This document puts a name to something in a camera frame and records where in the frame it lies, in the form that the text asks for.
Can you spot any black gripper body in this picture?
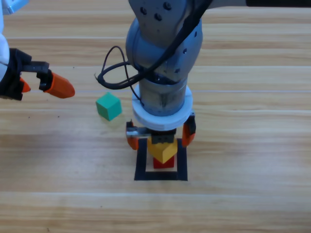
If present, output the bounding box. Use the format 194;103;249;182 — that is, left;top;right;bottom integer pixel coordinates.
0;48;53;101
125;119;177;146

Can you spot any white camera mount ring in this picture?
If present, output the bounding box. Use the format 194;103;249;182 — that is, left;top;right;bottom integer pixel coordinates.
132;83;194;131
0;0;11;83

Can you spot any yellow cube block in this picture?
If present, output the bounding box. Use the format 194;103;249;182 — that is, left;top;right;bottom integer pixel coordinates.
147;142;178;165

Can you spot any green cube block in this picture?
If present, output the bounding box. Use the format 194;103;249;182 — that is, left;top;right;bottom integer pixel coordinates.
95;92;122;121

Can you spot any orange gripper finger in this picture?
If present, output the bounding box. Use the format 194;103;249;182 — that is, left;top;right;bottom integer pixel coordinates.
44;72;76;99
126;136;139;151
181;114;197;148
20;77;32;94

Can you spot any red cube block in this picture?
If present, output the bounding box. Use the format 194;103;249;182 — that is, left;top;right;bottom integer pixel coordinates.
153;155;175;169

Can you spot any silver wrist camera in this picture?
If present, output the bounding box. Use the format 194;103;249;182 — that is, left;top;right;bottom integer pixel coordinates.
0;0;30;15

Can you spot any black tape square outline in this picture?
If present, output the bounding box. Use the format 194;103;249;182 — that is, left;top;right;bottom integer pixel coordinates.
134;137;189;182

